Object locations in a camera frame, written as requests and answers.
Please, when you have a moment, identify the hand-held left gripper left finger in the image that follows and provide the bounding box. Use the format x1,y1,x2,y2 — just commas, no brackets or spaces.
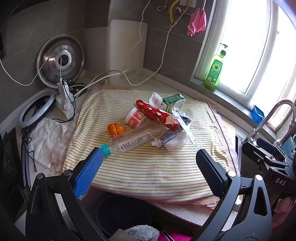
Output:
25,146,109,241

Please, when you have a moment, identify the green dish soap bottle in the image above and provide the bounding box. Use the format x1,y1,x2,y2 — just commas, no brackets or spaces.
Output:
203,43,228,91

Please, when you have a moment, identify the thin white cable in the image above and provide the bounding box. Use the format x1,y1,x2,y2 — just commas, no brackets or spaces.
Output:
0,54,63,86

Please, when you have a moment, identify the white ring light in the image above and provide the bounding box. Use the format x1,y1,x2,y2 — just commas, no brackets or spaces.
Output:
19,91,56,128

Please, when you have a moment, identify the pink fuzzy garment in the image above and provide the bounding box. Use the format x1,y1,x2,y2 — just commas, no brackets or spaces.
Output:
159,233,192,241

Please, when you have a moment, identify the steel pot lid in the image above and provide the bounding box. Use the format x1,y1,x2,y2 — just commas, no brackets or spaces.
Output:
37,35,85,89

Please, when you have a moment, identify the silver toothpaste tube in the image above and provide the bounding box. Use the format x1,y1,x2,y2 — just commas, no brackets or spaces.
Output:
150,130,176,147

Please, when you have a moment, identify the small blue container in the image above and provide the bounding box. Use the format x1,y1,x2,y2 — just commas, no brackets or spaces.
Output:
252,105,265,124

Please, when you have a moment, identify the person's right hand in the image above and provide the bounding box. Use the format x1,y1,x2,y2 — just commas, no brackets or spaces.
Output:
274,196,293,214

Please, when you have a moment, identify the orange peel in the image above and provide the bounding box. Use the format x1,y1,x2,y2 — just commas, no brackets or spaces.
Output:
107,123,126,138

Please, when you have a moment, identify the pink hanging cloth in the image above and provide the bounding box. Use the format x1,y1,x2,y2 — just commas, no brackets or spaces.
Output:
187,8,207,37

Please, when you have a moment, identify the white power strip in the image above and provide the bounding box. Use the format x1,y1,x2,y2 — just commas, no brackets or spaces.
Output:
55,80,75,116

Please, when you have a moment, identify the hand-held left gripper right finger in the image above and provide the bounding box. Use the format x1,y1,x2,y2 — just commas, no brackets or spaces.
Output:
192,149,273,241

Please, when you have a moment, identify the green drink carton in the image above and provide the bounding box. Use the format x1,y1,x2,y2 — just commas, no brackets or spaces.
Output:
162,93,186,114

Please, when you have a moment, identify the white power cable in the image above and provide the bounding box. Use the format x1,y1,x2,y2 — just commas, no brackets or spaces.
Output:
74,0,148,98
76,5,189,95

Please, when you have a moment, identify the red snack package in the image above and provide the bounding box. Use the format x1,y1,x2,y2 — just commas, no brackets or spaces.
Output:
135,99,182,131

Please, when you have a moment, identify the striped cloth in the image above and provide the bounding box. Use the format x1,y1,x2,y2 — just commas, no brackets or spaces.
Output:
63,89,233,204

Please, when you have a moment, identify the red and white cup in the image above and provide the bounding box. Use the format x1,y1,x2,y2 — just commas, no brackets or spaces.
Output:
125,107,147,128

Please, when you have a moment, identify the window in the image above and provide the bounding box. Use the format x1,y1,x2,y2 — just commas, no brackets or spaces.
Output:
192,0,296,130

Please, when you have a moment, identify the white cutting board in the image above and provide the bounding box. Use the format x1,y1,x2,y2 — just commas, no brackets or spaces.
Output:
107,20,148,85

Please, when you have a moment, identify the white crumpled cloth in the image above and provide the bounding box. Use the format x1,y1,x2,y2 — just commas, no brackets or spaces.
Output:
30,118,70,169

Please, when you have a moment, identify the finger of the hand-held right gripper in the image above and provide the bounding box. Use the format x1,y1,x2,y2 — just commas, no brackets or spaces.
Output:
241,137,287,158
251,151,289,173

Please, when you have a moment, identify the long clear plastic wrapper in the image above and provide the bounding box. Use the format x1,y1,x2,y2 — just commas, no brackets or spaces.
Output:
172,111,201,151

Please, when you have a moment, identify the grey fluffy cloth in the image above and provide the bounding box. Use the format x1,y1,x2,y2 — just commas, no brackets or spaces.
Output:
125,225,160,241

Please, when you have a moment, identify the metal faucet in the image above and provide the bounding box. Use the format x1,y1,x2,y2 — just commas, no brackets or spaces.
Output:
242,100,296,144

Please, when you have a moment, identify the clear plastic bottle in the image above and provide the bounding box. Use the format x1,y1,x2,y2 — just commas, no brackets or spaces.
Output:
100,126,166,158

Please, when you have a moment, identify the black cable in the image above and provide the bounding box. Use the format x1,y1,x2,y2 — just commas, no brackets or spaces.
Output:
22,128,37,172

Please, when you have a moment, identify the yellow hose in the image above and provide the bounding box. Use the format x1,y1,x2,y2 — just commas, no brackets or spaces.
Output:
169,0,179,24

